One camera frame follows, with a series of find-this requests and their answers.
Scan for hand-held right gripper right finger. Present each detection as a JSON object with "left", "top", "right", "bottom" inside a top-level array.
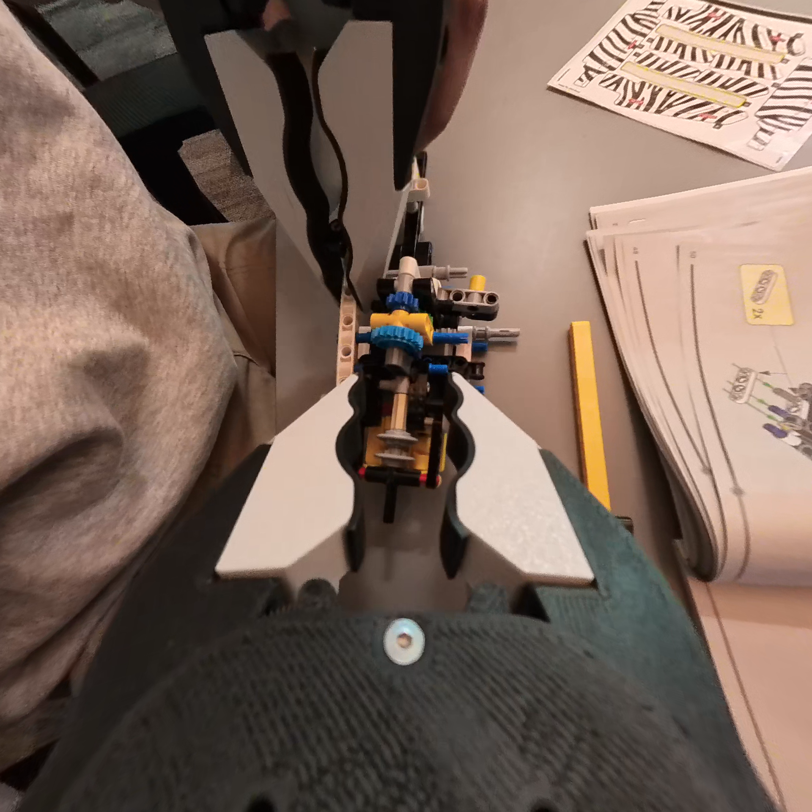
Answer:
[{"left": 442, "top": 372, "right": 596, "bottom": 591}]

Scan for open lego instruction booklet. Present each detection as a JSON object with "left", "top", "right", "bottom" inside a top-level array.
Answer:
[{"left": 585, "top": 166, "right": 812, "bottom": 583}]

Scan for dark chair seat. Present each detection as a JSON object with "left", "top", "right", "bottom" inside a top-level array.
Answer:
[{"left": 25, "top": 0, "right": 255, "bottom": 224}]

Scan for zebra striped sticker sheet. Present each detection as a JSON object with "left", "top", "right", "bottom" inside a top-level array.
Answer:
[{"left": 547, "top": 0, "right": 812, "bottom": 172}]

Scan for person's left hand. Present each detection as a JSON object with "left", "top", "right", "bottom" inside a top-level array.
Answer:
[{"left": 438, "top": 0, "right": 488, "bottom": 150}]

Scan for person's grey sweatshirt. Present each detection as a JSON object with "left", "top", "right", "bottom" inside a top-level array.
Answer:
[{"left": 0, "top": 0, "right": 241, "bottom": 737}]

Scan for white lego beam with holes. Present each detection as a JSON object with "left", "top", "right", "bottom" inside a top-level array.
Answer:
[{"left": 335, "top": 278, "right": 360, "bottom": 387}]

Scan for person's beige trousers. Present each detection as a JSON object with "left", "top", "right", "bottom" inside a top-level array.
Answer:
[{"left": 189, "top": 221, "right": 278, "bottom": 461}]

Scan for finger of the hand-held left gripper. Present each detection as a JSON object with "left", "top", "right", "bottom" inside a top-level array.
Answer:
[
  {"left": 314, "top": 19, "right": 398, "bottom": 307},
  {"left": 206, "top": 28, "right": 348, "bottom": 300}
]

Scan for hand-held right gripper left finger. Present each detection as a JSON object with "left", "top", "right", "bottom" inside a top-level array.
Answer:
[{"left": 214, "top": 374, "right": 368, "bottom": 595}]

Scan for closed lego instruction booklet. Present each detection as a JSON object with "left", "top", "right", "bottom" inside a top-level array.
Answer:
[{"left": 688, "top": 574, "right": 812, "bottom": 812}]

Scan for long yellow lego beam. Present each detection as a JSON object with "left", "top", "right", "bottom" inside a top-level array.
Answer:
[{"left": 568, "top": 320, "right": 613, "bottom": 511}]

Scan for multicoloured lego gear assembly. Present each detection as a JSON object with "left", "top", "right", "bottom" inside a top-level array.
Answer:
[{"left": 354, "top": 157, "right": 522, "bottom": 525}]

